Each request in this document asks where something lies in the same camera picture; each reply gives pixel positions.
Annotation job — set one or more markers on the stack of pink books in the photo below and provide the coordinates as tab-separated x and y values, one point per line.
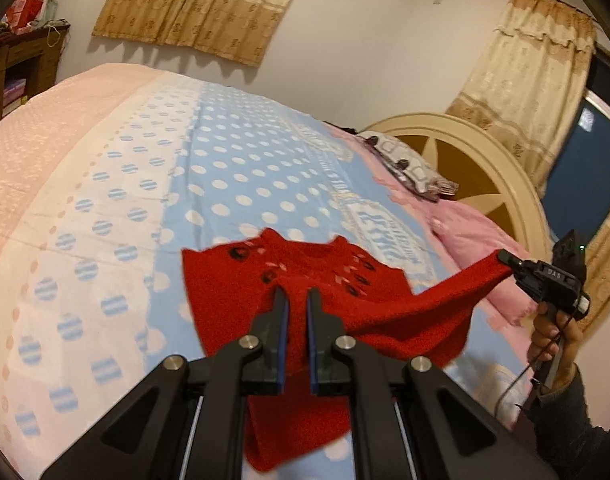
14	92

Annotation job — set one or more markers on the cream wooden headboard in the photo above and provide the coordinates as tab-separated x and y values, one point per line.
465	165

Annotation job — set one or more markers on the person's right hand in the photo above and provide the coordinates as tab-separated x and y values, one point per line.
540	345

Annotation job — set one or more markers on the pink dotted bed sheet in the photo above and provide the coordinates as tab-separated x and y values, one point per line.
45	125

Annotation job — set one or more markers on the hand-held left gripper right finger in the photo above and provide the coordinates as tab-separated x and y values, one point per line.
330	355

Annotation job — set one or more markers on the pink folded quilt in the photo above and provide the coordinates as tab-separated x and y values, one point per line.
475	230

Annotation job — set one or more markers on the dark window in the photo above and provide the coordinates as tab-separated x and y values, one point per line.
585	170

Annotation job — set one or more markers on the red gift box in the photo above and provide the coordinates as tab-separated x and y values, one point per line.
22	10

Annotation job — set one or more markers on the white patterned pillow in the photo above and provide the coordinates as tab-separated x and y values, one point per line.
400	155

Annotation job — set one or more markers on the brown wooden desk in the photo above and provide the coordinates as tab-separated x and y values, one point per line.
35	60

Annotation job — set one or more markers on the red knitted sweater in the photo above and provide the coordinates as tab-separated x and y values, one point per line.
385	315

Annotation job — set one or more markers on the person's right forearm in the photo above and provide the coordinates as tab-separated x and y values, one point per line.
570	430

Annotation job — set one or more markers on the pale green paper bag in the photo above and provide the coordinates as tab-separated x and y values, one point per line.
51	10

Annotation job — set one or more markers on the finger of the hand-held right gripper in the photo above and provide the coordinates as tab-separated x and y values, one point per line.
516	276
510	259

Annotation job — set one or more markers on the blue polka-dot blanket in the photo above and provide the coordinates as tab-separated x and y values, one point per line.
235	170

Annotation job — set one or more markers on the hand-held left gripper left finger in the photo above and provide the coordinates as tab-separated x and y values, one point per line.
265	355

